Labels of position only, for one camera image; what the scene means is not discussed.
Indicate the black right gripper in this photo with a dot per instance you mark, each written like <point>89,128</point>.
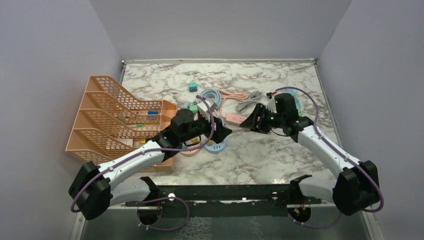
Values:
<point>254,123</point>

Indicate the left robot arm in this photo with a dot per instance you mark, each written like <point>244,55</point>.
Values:
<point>91,189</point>

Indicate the pink power strip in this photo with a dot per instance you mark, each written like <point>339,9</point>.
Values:
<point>235,119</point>

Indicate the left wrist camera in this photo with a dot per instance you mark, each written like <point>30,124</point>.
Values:
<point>205,108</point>

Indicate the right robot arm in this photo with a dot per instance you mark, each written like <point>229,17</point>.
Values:
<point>356,184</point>

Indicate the pink round power socket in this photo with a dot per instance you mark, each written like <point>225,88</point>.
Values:
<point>190,151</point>

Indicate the orange plastic desk organizer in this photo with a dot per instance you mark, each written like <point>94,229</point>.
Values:
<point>102,130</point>

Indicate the blue white eraser block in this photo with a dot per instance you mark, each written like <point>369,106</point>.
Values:
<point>151,113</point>

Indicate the black metal base rail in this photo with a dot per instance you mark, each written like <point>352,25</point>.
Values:
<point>174,201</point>

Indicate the green charger cube left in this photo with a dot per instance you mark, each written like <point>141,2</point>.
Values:
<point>194,109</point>

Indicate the teal charger cube far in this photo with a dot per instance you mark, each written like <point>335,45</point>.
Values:
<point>192,87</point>

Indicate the blue plug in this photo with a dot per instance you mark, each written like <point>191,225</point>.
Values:
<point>186,105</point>

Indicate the blue round power socket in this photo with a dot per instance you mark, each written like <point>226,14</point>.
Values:
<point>216,148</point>

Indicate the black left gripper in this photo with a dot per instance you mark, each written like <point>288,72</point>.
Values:
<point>221,132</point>

